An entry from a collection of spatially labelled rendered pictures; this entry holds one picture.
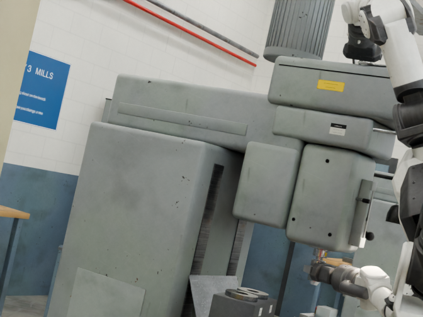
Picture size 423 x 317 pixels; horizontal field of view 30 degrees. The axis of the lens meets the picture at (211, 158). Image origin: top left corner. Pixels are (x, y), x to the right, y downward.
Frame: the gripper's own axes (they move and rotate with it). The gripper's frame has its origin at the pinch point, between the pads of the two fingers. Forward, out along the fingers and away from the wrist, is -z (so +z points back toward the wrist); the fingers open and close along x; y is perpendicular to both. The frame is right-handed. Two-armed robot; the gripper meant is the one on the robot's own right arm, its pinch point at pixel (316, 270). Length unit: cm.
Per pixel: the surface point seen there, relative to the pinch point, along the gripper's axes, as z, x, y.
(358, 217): 10.9, -2.0, -19.3
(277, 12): -24, 19, -81
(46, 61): -493, -112, -99
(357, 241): 12.2, -2.5, -12.1
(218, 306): 17, 51, 11
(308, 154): -2.3, 11.8, -35.6
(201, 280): -30.3, 21.0, 12.2
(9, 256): -395, -74, 66
